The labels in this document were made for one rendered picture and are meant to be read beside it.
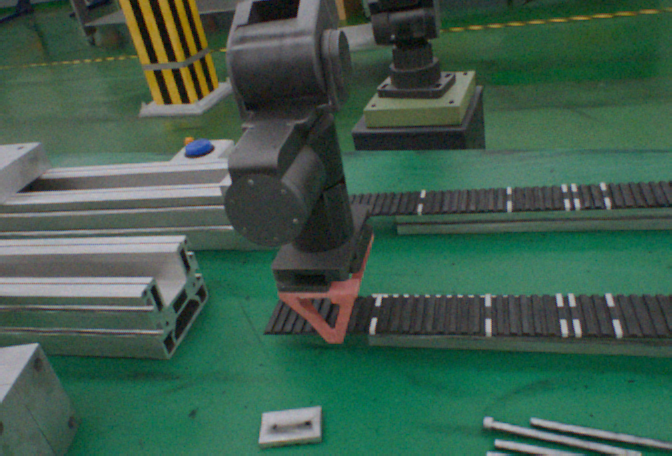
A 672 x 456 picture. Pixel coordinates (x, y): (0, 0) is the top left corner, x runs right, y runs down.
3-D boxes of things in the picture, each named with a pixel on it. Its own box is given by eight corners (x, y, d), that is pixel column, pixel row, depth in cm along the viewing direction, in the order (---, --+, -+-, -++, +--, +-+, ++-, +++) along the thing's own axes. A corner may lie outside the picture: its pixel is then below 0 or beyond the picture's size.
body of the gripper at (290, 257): (274, 287, 49) (252, 210, 46) (307, 222, 58) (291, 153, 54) (349, 287, 47) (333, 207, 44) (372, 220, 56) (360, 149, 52)
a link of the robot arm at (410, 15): (432, 45, 103) (402, 49, 105) (426, -16, 98) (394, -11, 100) (427, 62, 96) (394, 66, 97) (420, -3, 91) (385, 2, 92)
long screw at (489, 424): (483, 432, 46) (482, 423, 45) (485, 422, 47) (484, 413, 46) (639, 467, 42) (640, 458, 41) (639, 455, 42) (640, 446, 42)
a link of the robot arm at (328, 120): (339, 95, 48) (273, 101, 50) (316, 129, 42) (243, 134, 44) (352, 171, 51) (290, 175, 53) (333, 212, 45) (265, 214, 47)
